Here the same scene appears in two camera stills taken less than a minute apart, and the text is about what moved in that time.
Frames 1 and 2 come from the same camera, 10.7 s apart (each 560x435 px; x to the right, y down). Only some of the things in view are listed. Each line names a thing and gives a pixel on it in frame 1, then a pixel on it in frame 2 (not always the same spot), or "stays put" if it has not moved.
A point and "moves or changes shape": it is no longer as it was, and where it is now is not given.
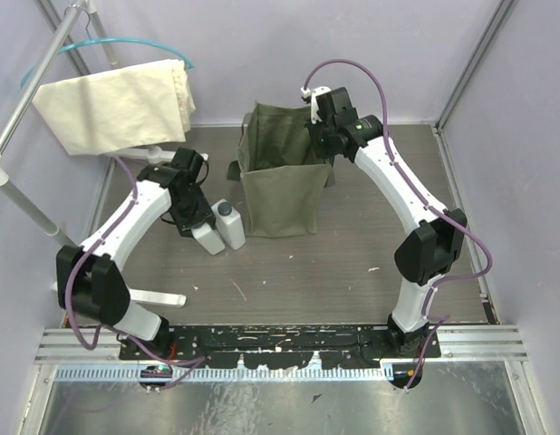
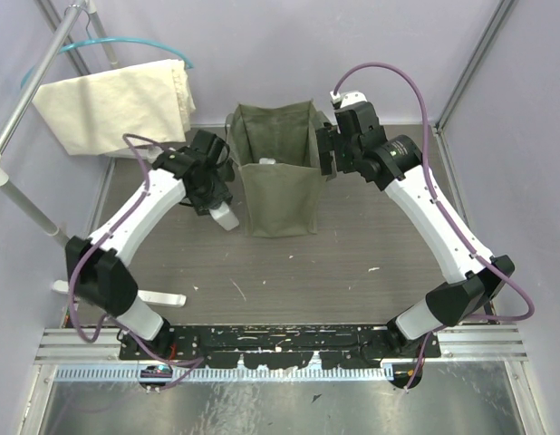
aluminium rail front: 480,344 stays put
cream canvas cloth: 131,107 stays put
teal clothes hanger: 140,41 stays put
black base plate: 272,346 stays put
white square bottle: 228,224 moves or changes shape
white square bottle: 209,238 to 266,160
